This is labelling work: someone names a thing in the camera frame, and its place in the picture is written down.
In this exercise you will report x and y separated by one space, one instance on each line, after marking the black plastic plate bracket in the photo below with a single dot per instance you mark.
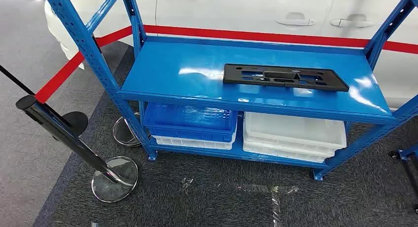
235 77

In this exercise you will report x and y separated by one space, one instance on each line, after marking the blue metal shelf rack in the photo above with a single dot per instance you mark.
196 72

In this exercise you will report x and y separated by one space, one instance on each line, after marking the blue wheeled shelf rack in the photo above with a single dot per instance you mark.
405 152

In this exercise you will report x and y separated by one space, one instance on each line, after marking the blue plastic bin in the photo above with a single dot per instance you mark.
189 131

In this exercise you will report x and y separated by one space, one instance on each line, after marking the white plastic bin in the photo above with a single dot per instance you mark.
192 143
284 153
294 127

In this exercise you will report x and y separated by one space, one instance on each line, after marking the red barrier belt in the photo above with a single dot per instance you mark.
58 77
261 36

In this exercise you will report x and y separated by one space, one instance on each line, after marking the white car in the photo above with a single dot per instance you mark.
228 10

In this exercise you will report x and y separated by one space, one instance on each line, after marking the clear floor tape strip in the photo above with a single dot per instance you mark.
276 202

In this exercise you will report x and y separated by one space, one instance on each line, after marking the thin black pole stand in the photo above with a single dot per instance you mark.
76 122

